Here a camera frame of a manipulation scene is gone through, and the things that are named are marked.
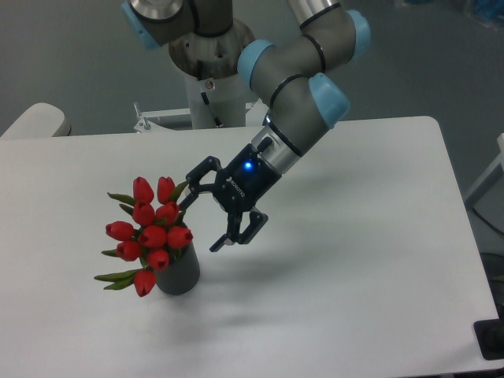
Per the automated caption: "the dark grey ribbed vase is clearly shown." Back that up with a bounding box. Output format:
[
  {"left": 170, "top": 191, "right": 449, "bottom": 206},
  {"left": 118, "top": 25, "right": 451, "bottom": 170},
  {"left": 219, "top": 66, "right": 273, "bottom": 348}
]
[{"left": 147, "top": 223, "right": 200, "bottom": 296}]

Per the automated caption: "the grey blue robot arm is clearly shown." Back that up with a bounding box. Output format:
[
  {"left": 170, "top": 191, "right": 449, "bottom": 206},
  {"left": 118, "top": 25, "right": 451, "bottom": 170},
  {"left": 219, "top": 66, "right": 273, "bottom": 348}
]
[{"left": 121, "top": 1, "right": 371, "bottom": 251}]

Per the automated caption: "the black cable on pedestal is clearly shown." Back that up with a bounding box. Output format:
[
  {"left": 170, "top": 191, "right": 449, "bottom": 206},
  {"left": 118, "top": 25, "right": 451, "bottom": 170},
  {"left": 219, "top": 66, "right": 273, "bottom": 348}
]
[{"left": 200, "top": 91, "right": 224, "bottom": 128}]

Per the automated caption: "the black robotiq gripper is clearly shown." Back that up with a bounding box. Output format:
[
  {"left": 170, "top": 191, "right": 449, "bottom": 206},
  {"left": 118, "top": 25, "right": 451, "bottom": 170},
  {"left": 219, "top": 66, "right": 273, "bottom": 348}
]
[{"left": 180, "top": 144, "right": 281, "bottom": 252}]

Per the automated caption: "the white chair backrest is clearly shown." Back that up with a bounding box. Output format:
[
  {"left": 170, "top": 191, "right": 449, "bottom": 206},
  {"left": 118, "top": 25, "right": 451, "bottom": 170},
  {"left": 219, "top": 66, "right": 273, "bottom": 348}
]
[{"left": 1, "top": 102, "right": 72, "bottom": 140}]

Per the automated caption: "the white furniture at right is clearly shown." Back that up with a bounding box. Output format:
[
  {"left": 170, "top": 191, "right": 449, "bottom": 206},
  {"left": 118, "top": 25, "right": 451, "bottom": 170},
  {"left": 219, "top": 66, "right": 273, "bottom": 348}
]
[{"left": 463, "top": 132, "right": 504, "bottom": 233}]

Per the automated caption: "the white pedestal base frame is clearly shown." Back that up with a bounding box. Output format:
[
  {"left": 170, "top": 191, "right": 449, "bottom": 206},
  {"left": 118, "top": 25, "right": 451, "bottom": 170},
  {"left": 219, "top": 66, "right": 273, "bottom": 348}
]
[{"left": 133, "top": 99, "right": 269, "bottom": 133}]

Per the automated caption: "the red tulip bouquet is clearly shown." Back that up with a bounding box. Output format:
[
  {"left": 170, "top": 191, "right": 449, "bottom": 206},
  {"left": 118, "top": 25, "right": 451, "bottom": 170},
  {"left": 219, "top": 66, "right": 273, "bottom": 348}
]
[{"left": 94, "top": 176, "right": 187, "bottom": 297}]

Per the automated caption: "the black device at table edge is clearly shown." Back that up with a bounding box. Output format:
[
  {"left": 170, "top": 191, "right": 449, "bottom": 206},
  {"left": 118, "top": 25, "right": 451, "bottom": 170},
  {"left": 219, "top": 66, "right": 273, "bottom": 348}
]
[{"left": 473, "top": 319, "right": 503, "bottom": 361}]

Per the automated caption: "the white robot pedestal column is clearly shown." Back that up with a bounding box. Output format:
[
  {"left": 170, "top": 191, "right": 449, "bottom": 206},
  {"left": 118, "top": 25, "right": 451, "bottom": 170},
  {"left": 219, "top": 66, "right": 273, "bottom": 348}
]
[{"left": 168, "top": 17, "right": 258, "bottom": 130}]

